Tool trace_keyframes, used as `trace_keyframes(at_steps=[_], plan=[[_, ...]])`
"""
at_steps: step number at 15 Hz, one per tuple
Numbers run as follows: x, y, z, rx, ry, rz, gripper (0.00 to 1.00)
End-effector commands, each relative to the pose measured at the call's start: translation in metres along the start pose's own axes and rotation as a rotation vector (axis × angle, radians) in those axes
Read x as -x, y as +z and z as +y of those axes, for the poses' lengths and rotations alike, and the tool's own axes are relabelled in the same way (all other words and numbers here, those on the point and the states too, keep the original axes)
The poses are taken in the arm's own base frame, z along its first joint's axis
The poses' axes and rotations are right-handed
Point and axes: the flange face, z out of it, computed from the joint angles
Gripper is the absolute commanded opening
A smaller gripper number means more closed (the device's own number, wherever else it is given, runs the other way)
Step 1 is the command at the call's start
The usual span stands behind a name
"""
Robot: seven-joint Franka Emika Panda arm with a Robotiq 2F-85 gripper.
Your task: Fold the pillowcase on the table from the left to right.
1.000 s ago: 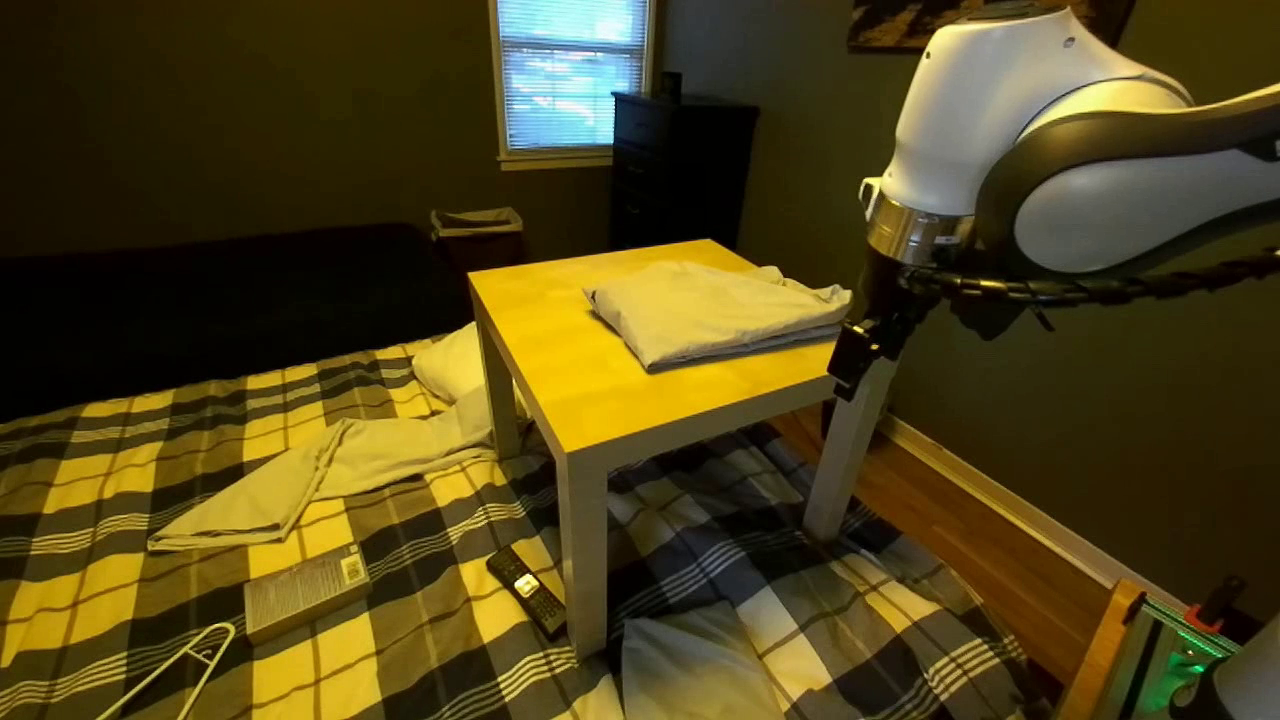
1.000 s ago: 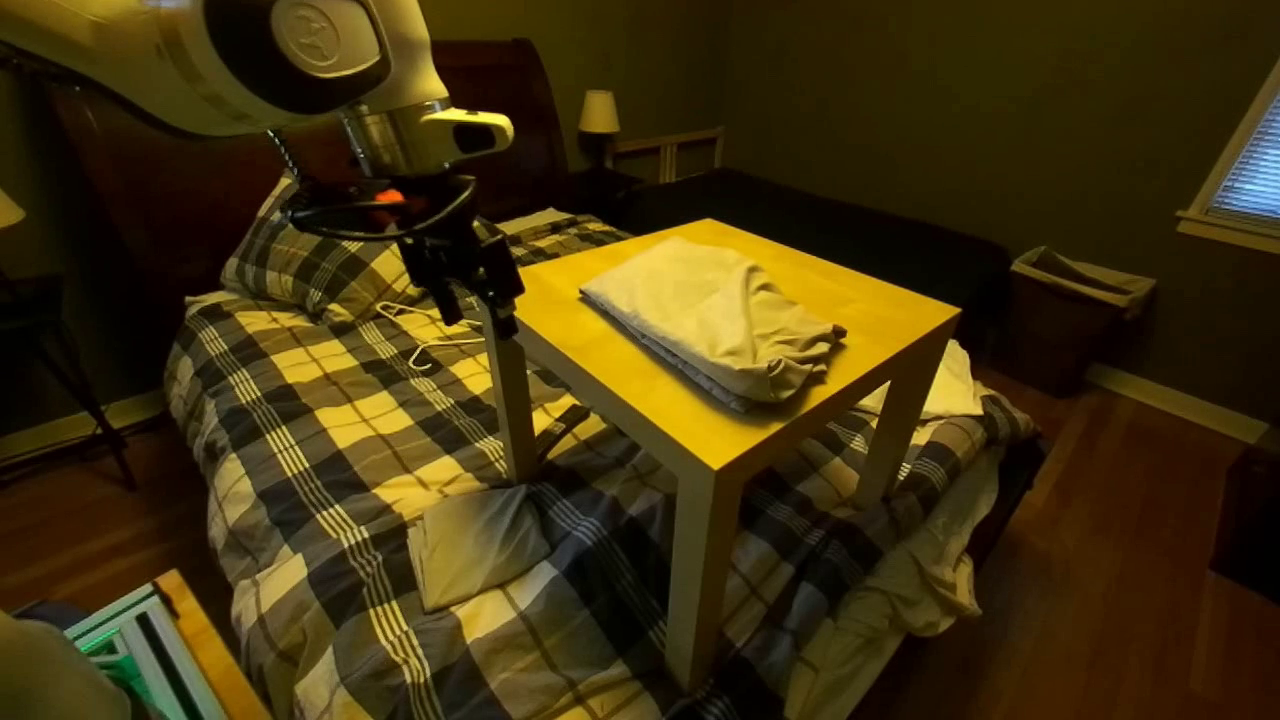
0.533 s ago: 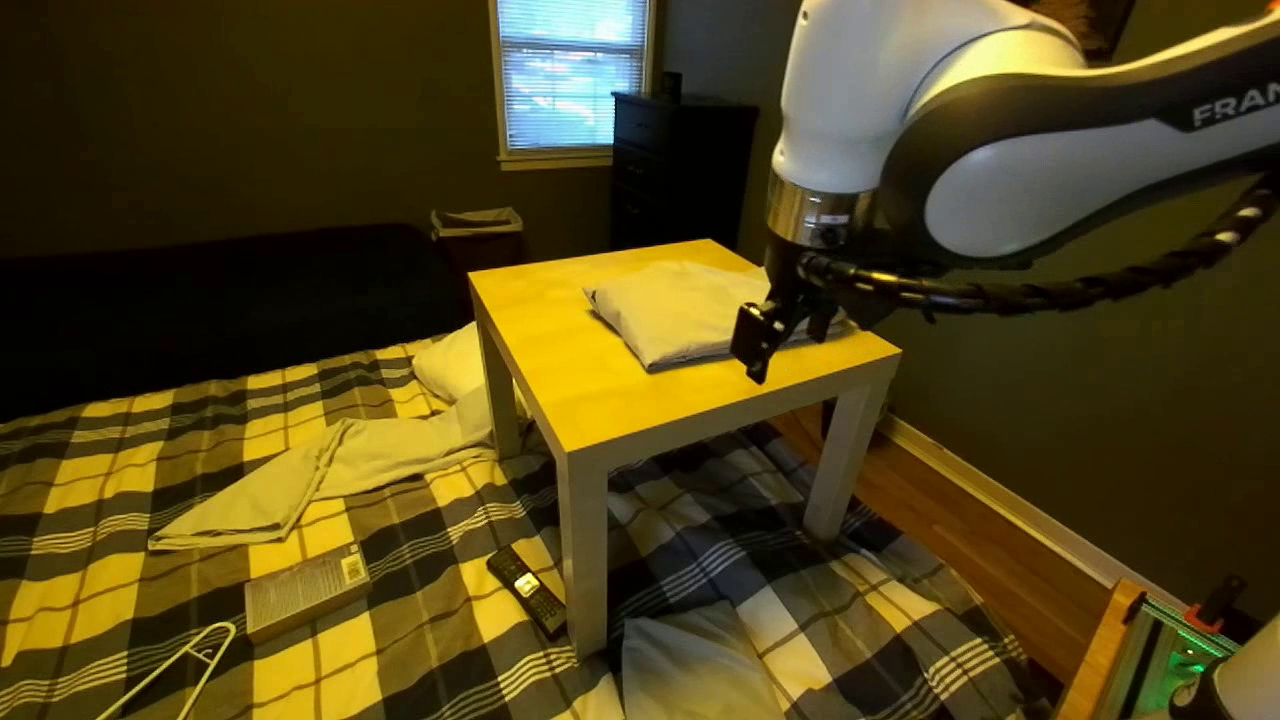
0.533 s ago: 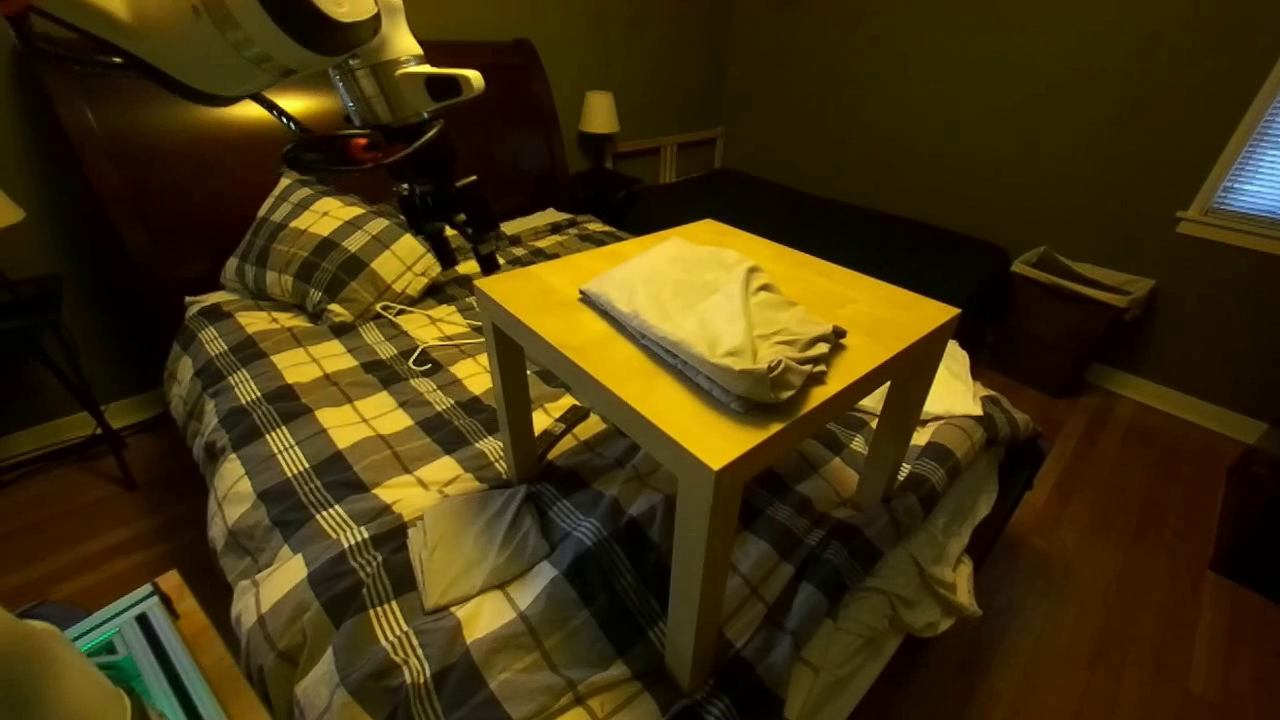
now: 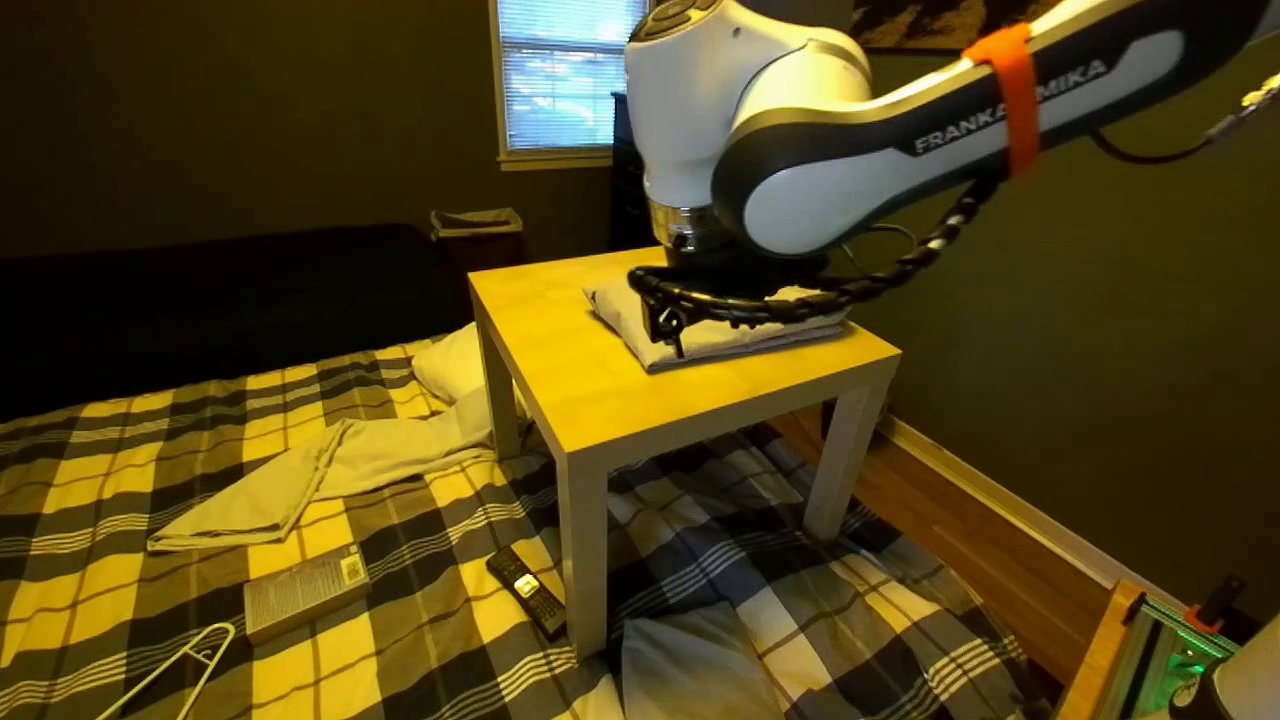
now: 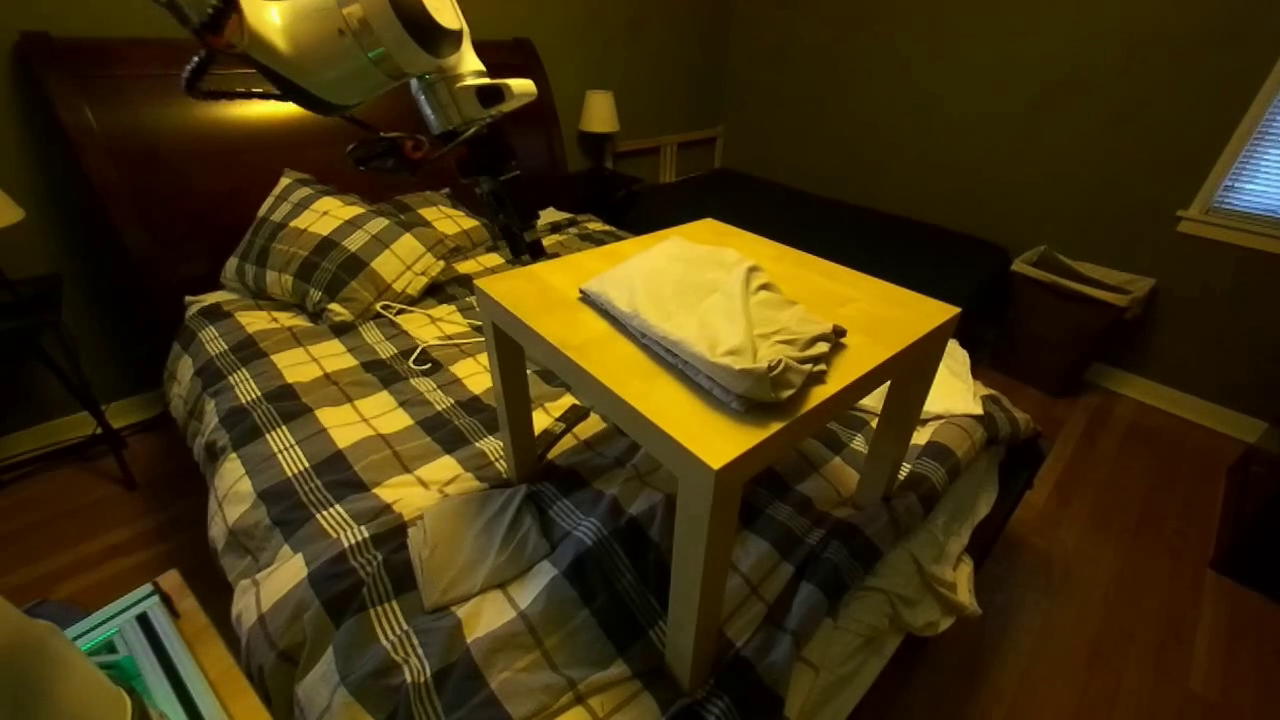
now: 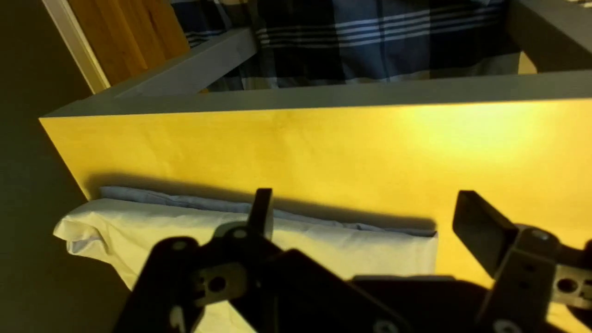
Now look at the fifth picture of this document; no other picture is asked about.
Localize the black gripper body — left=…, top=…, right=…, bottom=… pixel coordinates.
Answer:
left=654, top=242, right=756, bottom=311

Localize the grey pillowcase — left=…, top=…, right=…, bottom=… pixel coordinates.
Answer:
left=586, top=272, right=856, bottom=375

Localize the dark dresser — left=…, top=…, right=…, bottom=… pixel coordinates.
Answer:
left=607, top=71, right=673, bottom=255

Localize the light wooden side table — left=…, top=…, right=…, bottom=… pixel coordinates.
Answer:
left=464, top=242, right=909, bottom=670

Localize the dark square basket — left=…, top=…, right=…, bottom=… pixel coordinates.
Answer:
left=426, top=203, right=531, bottom=278

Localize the white pillow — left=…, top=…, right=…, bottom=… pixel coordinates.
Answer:
left=410, top=322, right=500, bottom=453

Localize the black remote control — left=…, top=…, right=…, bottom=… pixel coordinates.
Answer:
left=481, top=537, right=573, bottom=643

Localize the small white cushion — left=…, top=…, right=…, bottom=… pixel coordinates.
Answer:
left=615, top=599, right=794, bottom=720

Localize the folded grey cloth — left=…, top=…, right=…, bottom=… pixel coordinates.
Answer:
left=146, top=418, right=496, bottom=559

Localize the wooden board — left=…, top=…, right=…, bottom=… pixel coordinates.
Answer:
left=1057, top=575, right=1152, bottom=720

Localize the green lit metal clamp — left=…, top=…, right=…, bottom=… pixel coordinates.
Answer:
left=1113, top=583, right=1251, bottom=720

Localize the plaid checkered bed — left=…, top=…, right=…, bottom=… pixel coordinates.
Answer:
left=0, top=338, right=1057, bottom=720

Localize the white rounded object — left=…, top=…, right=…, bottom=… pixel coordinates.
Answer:
left=1204, top=613, right=1280, bottom=720

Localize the black corrugated cable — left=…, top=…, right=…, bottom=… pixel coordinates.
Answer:
left=626, top=174, right=1003, bottom=360

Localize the window with white frame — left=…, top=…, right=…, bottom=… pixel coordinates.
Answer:
left=486, top=0, right=657, bottom=174

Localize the framed wall picture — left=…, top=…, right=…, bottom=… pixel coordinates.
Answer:
left=844, top=0, right=1073, bottom=58

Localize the orange strap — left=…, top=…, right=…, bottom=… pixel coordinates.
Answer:
left=960, top=22, right=1049, bottom=181

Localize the white wire hanger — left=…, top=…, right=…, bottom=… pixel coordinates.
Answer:
left=94, top=618, right=241, bottom=720

